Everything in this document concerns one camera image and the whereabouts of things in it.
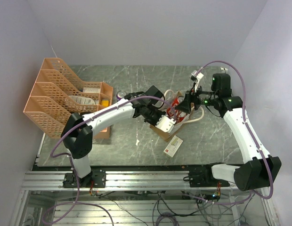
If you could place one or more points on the white papers in organizer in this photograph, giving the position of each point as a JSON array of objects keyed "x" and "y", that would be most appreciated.
[{"x": 86, "y": 100}]

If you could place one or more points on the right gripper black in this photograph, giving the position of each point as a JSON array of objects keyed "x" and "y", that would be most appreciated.
[{"x": 191, "y": 97}]

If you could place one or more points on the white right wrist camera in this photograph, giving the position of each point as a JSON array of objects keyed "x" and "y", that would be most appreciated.
[{"x": 196, "y": 78}]

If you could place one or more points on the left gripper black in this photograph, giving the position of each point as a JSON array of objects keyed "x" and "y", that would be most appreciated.
[{"x": 160, "y": 113}]

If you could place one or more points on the red cola can back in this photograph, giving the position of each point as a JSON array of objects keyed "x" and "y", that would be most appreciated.
[{"x": 180, "y": 115}]

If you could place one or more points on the yellow item in organizer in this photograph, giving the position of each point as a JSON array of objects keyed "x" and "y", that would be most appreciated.
[{"x": 105, "y": 102}]

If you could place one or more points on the aluminium corner rail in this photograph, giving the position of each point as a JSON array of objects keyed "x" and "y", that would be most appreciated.
[{"x": 224, "y": 70}]

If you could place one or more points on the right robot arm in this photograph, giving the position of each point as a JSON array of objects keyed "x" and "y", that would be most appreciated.
[{"x": 259, "y": 168}]

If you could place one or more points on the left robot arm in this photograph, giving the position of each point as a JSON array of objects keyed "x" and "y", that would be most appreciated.
[{"x": 79, "y": 130}]

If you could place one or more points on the aluminium mounting rail frame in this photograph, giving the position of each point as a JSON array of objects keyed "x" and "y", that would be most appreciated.
[{"x": 63, "y": 179}]

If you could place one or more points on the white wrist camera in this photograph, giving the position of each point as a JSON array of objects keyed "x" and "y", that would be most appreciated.
[
  {"x": 196, "y": 78},
  {"x": 165, "y": 124}
]

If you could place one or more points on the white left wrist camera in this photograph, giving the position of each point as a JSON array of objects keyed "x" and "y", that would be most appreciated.
[{"x": 165, "y": 124}]

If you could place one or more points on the small white cardboard box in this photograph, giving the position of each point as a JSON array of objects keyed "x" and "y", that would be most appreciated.
[{"x": 173, "y": 146}]

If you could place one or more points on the orange plastic desk organizer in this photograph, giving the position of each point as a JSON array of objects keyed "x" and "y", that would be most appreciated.
[{"x": 49, "y": 105}]

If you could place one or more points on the purple Fanta can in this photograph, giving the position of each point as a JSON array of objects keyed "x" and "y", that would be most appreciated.
[{"x": 121, "y": 94}]

